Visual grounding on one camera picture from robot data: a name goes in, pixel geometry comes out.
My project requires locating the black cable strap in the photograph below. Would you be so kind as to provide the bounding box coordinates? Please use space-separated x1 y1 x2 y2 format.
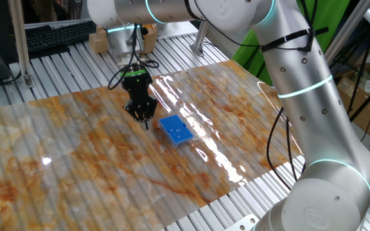
260 26 330 54

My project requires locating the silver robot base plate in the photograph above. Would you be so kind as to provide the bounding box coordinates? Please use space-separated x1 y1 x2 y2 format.
224 214 260 231

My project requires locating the open cardboard floor box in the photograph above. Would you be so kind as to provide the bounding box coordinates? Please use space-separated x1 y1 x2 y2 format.
336 60 370 139

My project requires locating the wooden block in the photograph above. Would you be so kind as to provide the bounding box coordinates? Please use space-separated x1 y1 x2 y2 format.
88 25 109 55

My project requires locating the black keyboard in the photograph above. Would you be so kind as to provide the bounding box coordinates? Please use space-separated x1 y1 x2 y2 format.
25 20 98 54

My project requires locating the green cloth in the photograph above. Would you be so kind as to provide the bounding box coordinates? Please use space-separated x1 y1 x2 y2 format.
231 0 351 87

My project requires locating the black tripod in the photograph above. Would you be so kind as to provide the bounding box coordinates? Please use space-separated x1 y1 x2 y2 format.
329 28 370 123

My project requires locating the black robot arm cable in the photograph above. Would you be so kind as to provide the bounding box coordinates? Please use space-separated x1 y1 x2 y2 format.
107 0 330 191

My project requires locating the clear plastic holder lid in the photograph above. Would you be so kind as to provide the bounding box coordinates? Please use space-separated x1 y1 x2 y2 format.
177 111 212 142

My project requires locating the taped cardboard box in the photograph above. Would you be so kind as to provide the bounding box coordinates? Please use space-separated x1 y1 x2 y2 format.
142 24 159 54

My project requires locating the slanted aluminium frame post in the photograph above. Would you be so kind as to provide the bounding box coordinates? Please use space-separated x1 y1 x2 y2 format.
324 0 370 65

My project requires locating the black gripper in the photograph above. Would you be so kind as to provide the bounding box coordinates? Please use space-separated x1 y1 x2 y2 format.
121 73 159 123

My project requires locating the orange marble pattern mat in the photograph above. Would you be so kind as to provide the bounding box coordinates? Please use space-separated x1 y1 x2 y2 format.
0 59 304 231

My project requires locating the blue pipette tip holder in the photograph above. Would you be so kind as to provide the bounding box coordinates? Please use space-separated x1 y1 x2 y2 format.
157 114 195 149

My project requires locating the green wrist ring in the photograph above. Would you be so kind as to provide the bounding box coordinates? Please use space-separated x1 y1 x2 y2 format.
120 68 148 80

